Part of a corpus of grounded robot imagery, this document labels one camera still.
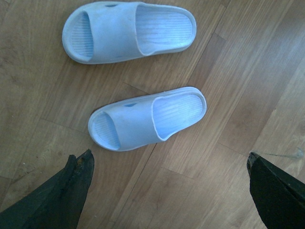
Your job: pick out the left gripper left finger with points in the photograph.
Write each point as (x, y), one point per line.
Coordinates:
(58, 202)

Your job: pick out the light blue slipper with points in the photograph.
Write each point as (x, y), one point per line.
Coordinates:
(112, 31)
(144, 120)

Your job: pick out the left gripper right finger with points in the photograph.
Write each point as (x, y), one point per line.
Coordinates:
(278, 197)

